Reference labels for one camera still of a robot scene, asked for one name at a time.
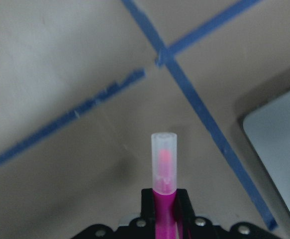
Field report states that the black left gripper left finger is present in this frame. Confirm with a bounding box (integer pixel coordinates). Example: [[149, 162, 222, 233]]
[[141, 188, 156, 239]]

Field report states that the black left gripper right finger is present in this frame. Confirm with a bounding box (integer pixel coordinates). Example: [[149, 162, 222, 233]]
[[174, 189, 195, 239]]

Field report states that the pink marker pen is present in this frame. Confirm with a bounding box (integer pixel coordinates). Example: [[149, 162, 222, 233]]
[[151, 132, 177, 239]]

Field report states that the silver apple laptop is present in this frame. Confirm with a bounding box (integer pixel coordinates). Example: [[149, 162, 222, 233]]
[[242, 90, 290, 213]]

